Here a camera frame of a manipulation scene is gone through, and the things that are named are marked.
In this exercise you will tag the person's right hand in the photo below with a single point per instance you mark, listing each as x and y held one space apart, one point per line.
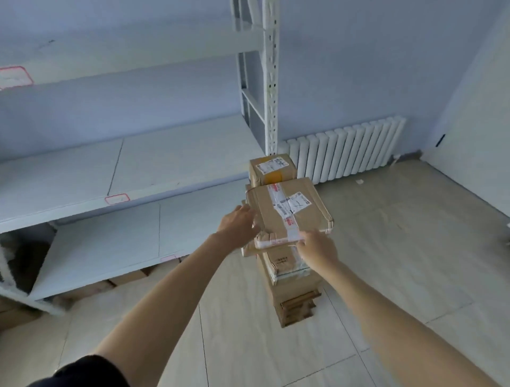
320 251

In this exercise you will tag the person's left hand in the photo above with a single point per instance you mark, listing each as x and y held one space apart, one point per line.
238 224

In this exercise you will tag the person's left fingers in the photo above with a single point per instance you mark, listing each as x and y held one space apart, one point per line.
251 221

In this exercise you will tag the person's right thumb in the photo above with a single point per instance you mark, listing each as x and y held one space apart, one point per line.
306 237

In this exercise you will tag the taped cardboard parcel white label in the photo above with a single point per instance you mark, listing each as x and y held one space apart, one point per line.
287 207

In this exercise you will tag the person's left forearm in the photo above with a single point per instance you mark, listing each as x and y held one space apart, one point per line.
167 295

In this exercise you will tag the person's right forearm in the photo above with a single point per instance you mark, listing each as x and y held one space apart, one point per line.
390 319

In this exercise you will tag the flat cardboard parcel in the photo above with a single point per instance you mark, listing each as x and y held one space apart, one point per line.
249 250

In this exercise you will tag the cardboard box clear tape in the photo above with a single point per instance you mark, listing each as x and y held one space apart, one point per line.
285 265

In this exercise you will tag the small cardboard box yellow tape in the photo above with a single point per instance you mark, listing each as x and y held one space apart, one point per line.
273 169

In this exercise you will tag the large cardboard box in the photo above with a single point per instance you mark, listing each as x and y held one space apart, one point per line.
297 303

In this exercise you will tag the small red-bordered shelf label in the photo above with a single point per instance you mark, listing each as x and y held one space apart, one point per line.
117 199
168 258

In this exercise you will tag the white metal shelf unit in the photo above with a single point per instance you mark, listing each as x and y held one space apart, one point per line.
179 159

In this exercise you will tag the white radiator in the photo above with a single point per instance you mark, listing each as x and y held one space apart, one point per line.
350 149

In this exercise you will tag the white door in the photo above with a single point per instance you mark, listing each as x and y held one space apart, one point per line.
474 119

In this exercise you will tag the black sleeve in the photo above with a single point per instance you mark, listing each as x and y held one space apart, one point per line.
85 374

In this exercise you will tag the large red-bordered shelf label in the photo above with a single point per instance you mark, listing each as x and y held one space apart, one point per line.
14 77

